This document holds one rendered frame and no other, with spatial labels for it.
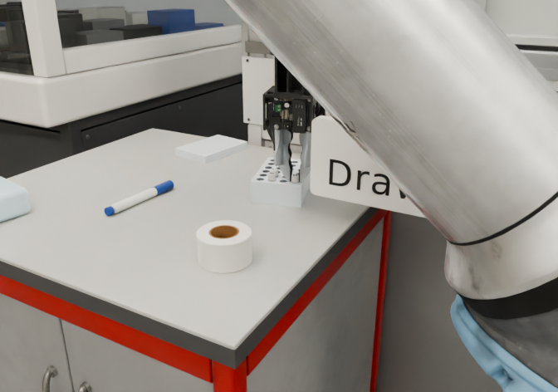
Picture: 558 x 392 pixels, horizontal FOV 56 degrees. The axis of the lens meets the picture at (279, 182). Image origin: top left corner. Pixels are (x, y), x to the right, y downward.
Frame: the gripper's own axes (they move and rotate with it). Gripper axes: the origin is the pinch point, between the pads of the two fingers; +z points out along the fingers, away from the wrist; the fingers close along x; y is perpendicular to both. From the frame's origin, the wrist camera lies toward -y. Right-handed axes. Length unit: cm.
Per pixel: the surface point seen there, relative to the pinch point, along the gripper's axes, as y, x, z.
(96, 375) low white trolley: 26.4, -22.6, 22.1
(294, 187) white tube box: 2.1, 0.1, 1.8
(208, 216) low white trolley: 8.3, -12.1, 5.2
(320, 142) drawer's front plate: 10.4, 5.2, -8.4
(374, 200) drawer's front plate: 12.6, 12.8, -1.6
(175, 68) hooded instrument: -58, -45, -6
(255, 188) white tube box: 2.1, -6.2, 2.5
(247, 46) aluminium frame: -31.1, -16.5, -15.4
